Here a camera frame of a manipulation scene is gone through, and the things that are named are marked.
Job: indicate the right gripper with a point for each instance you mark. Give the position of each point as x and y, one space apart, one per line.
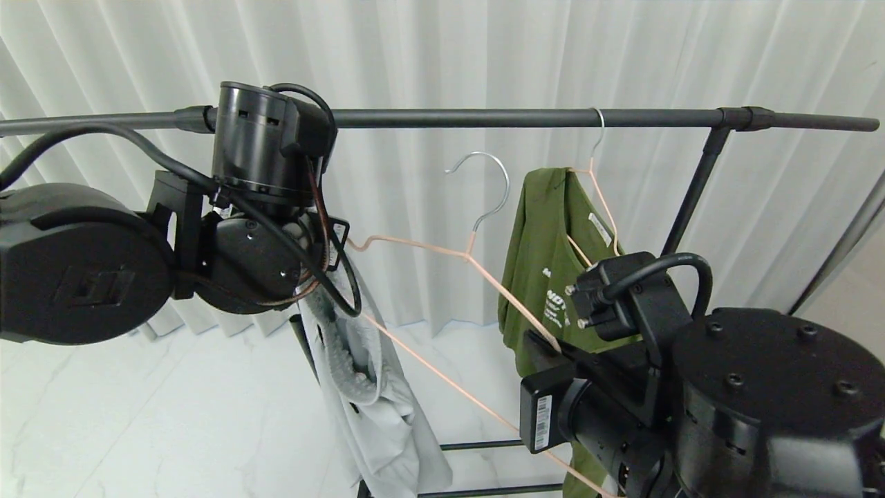
601 415

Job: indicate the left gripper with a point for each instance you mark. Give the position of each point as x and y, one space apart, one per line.
335 242

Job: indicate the green long-sleeved shirt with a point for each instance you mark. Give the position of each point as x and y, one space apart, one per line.
539 242

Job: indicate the pink clothes hanger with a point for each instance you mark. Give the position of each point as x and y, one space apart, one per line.
591 168
470 254

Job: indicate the pale grey shorts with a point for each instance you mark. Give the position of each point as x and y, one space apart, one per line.
373 415

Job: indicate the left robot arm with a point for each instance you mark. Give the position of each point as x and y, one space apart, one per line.
83 270

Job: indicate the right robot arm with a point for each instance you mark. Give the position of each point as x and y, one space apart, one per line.
774 387

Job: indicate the black clothes rack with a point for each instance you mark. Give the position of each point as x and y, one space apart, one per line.
484 117

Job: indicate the white curtain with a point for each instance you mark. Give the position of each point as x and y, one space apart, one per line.
449 55

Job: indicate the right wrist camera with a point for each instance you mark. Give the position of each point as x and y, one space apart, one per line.
608 304

